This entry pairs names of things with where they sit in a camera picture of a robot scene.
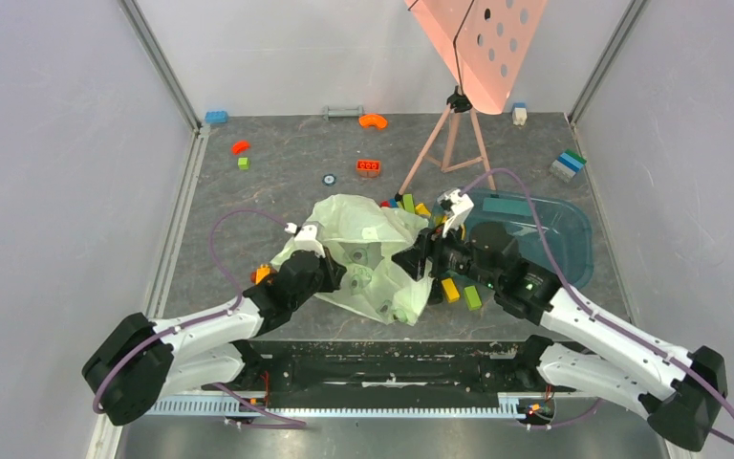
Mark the green avocado plastic bag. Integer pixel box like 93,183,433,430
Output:
270,193,435,327

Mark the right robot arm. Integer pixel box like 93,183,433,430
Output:
392,222,727,451

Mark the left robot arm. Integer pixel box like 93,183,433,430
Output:
81,251,347,426

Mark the yellow wooden block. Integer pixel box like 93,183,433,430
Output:
441,278,461,303

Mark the black microphone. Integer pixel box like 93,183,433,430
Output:
426,279,444,305

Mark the green wooden block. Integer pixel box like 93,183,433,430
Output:
464,286,483,311

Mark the yellow triangular block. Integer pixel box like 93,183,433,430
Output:
414,203,432,218

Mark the long green block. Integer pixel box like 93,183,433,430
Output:
400,194,416,214

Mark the orange yellow toy car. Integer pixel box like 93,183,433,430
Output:
249,264,276,285

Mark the red lego brick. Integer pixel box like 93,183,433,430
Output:
356,159,381,178

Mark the teal plastic tub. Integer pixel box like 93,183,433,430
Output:
465,188,594,288

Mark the small green cube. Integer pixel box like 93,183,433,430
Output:
237,157,250,170

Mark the grey blue green brick stack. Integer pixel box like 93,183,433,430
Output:
549,149,587,183

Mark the orange curved block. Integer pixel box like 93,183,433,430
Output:
358,113,389,130

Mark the pink tripod stand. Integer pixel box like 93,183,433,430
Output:
396,84,490,197

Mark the red arch block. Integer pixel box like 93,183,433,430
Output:
230,141,250,156

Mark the white blue small brick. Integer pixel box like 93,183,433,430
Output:
511,102,528,126

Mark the blue lego brick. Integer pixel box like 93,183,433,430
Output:
205,110,228,125

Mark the pink perforated panel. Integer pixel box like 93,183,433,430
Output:
405,0,547,115

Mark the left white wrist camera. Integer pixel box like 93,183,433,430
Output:
284,222,326,258

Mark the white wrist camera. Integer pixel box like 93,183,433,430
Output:
437,188,474,236
284,222,326,258

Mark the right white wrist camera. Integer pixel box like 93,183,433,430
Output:
437,188,474,236

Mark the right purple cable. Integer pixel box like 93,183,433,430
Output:
462,166,734,451

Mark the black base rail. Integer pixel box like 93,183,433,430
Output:
227,340,548,409

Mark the grey metal handle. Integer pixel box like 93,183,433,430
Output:
322,105,365,120

